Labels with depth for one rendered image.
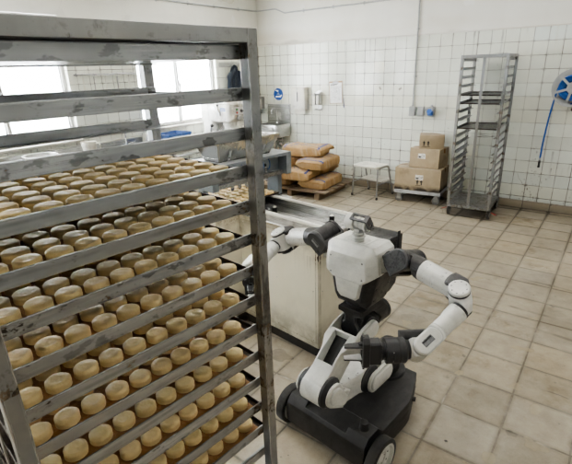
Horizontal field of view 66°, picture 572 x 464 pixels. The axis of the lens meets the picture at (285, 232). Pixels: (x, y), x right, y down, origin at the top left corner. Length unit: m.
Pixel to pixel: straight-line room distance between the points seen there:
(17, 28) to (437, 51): 5.82
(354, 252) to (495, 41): 4.61
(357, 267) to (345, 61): 5.25
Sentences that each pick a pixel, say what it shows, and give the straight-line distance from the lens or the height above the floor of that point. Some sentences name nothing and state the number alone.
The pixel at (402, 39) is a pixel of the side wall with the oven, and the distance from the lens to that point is 6.53.
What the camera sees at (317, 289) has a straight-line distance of 2.63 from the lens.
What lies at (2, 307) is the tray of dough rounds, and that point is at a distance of 1.00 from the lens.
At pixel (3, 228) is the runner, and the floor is 1.50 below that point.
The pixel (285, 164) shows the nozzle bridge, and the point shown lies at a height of 1.09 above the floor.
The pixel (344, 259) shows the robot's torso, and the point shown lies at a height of 0.96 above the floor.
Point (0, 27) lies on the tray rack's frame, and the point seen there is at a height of 1.80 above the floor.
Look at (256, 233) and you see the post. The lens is 1.12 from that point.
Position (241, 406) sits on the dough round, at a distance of 1.42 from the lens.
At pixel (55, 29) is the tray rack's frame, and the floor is 1.80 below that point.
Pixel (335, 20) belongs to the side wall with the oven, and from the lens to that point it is 7.00.
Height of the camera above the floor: 1.73
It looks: 20 degrees down
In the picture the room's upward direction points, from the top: 2 degrees counter-clockwise
